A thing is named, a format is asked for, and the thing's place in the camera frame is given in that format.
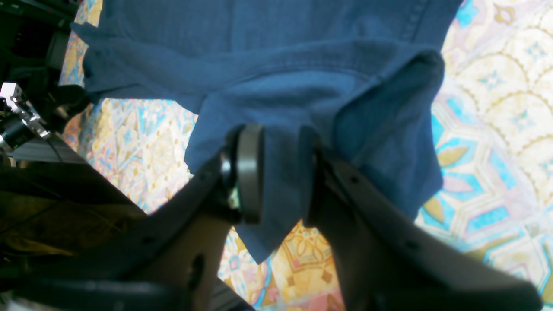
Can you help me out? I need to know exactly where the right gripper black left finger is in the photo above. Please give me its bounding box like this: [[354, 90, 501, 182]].
[[13, 124, 264, 311]]

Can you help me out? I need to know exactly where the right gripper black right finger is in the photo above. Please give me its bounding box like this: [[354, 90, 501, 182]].
[[299, 127, 543, 311]]

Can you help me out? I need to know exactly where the dark navy t-shirt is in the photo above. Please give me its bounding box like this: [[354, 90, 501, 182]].
[[71, 0, 462, 263]]

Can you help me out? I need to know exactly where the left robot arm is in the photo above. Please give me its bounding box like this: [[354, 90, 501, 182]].
[[1, 0, 88, 153]]

